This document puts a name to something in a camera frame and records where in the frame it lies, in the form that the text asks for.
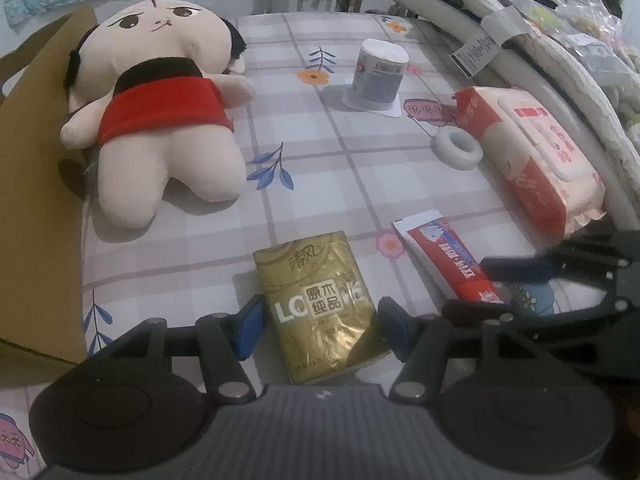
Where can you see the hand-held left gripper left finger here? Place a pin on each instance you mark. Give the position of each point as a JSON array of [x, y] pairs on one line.
[[248, 327]]

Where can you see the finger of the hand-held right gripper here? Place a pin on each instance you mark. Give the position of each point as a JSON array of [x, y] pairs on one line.
[[475, 311], [520, 268]]

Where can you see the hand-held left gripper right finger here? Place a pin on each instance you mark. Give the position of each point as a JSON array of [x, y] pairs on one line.
[[397, 330]]

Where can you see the red and white toothpaste tube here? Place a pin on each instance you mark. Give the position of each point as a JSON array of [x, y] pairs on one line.
[[445, 255]]

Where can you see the gold tissue pack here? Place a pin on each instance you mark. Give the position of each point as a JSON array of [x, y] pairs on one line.
[[320, 310]]

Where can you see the red and pink wet wipes pack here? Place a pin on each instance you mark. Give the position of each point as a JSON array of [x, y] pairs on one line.
[[535, 160]]

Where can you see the plush doll with red shirt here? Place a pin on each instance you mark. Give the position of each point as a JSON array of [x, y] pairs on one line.
[[160, 110]]

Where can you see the white paper cup container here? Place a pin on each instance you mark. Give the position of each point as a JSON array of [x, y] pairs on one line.
[[380, 75]]

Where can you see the brown cardboard box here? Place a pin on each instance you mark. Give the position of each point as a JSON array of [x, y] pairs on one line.
[[40, 160]]

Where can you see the white tape roll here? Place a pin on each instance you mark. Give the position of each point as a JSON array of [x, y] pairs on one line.
[[467, 147]]

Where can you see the checked floral bedsheet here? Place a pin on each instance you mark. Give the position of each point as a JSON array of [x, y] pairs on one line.
[[325, 160]]

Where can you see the rolled mattress with label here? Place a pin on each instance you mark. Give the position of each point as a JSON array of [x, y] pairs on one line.
[[550, 75]]

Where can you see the pile of plastic bags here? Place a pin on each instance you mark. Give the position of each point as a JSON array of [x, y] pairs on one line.
[[595, 35]]

